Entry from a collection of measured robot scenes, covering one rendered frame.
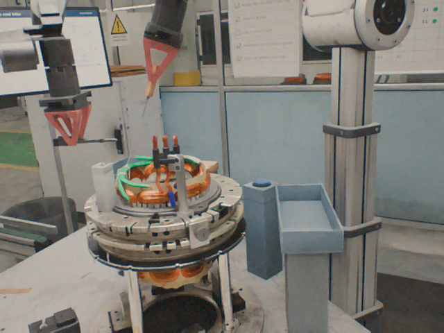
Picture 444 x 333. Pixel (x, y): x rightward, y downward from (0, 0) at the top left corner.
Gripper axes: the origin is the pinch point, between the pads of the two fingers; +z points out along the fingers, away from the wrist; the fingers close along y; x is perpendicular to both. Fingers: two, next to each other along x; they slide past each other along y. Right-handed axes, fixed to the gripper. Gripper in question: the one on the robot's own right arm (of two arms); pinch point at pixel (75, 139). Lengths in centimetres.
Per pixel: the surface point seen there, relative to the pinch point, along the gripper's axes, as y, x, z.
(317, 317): 6, 47, 39
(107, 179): 8.4, 8.8, 5.9
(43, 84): -83, -48, -4
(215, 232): 11.6, 28.4, 16.1
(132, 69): -234, -58, 4
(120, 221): 13.7, 11.9, 12.2
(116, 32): -277, -80, -24
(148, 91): 1.0, 16.8, -8.8
